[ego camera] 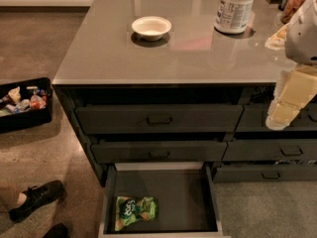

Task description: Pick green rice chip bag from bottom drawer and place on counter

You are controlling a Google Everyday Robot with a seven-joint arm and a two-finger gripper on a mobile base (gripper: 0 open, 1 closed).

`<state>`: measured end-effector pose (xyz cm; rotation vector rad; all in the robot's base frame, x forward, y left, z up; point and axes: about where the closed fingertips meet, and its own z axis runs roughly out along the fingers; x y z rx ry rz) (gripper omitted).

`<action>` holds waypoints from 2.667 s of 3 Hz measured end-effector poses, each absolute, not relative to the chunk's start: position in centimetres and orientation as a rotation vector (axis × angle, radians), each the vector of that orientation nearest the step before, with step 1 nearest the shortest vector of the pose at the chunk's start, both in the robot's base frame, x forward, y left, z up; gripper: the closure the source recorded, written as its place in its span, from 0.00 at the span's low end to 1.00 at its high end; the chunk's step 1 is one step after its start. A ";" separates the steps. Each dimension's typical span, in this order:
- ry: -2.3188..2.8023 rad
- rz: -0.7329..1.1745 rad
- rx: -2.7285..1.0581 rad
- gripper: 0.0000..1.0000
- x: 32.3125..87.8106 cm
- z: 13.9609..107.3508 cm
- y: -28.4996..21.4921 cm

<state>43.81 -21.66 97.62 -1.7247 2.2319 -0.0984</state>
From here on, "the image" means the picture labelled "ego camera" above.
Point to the black bin of snacks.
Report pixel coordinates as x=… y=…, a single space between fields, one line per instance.
x=25 y=104

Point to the middle left drawer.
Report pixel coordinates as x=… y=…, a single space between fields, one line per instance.
x=155 y=151

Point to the bottom right drawer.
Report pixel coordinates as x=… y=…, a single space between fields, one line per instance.
x=265 y=173

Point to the white wipes canister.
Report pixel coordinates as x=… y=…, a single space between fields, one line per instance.
x=233 y=15

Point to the top left drawer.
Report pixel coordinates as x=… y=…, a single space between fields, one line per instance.
x=172 y=118

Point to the black shoe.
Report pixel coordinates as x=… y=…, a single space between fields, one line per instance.
x=57 y=231
x=35 y=197

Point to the dark kitchen island cabinet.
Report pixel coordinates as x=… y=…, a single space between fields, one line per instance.
x=109 y=64

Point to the white bowl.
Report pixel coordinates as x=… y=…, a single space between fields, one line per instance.
x=151 y=28

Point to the open bottom left drawer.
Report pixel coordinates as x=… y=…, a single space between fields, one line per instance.
x=186 y=204

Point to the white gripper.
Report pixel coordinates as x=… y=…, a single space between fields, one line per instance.
x=303 y=39

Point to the middle right drawer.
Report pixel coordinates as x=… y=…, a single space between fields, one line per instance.
x=271 y=150

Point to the top right drawer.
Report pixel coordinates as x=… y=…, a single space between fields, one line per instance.
x=254 y=116

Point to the green rice chip bag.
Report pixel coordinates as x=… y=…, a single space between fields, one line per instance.
x=130 y=210

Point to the person's leg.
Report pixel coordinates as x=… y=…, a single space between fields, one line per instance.
x=10 y=196

